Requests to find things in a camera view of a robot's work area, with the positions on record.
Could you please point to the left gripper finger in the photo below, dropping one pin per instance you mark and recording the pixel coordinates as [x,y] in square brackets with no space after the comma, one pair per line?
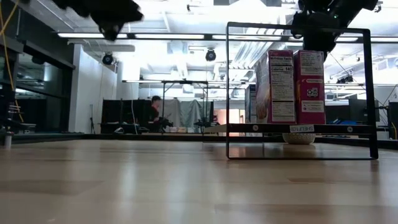
[111,31]

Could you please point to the black partition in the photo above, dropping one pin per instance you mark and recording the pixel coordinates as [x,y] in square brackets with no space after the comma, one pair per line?
[118,115]

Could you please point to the person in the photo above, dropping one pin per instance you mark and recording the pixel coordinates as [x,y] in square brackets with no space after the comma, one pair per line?
[155,109]

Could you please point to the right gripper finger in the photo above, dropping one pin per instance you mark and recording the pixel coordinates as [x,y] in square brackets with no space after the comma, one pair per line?
[318,40]

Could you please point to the white shelf label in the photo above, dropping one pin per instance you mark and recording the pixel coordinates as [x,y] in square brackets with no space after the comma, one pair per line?
[301,128]

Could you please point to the black aluminium table frame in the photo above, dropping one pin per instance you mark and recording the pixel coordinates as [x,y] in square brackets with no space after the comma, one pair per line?
[124,137]

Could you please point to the black background workstation frame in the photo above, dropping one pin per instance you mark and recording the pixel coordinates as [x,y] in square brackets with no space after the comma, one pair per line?
[163,105]

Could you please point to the grey curtain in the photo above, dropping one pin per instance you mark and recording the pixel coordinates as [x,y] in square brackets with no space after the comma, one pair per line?
[186,112]

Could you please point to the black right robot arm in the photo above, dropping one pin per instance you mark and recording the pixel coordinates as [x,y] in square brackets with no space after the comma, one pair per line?
[362,3]

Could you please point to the black ceiling spotlight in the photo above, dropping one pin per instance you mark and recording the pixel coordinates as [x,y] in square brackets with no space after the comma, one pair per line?
[210,55]
[107,58]

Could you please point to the round green plant, white pot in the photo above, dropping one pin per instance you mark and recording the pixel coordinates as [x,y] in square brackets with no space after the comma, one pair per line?
[298,139]

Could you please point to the dark background monitor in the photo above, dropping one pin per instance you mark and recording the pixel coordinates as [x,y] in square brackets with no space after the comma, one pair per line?
[357,112]

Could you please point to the blue cereal box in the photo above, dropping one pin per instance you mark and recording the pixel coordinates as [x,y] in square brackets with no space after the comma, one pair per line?
[250,105]

